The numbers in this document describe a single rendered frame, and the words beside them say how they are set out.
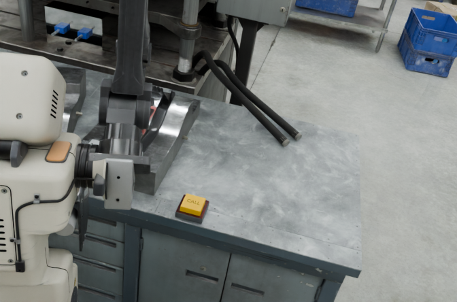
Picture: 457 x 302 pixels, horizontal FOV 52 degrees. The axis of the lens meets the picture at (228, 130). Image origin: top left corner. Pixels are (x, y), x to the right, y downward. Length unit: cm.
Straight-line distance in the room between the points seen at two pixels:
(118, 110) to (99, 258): 86
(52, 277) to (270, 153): 88
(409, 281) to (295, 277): 115
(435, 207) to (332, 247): 178
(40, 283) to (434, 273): 206
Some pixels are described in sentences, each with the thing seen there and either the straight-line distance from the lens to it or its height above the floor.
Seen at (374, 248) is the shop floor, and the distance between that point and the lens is 266.
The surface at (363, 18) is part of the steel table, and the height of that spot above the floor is 25.
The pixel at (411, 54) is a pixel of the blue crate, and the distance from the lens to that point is 479.
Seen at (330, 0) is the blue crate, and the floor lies 38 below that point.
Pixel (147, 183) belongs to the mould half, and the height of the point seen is 84.
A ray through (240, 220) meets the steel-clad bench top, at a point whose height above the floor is 80.
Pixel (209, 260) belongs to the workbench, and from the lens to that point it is 155.
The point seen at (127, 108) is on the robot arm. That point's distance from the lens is 96.
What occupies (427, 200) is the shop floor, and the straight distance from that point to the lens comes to 315.
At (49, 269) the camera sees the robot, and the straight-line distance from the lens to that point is 113.
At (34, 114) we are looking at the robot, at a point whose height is 132.
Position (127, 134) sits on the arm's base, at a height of 124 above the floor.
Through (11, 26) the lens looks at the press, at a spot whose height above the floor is 78.
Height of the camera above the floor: 177
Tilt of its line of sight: 34 degrees down
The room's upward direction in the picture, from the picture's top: 10 degrees clockwise
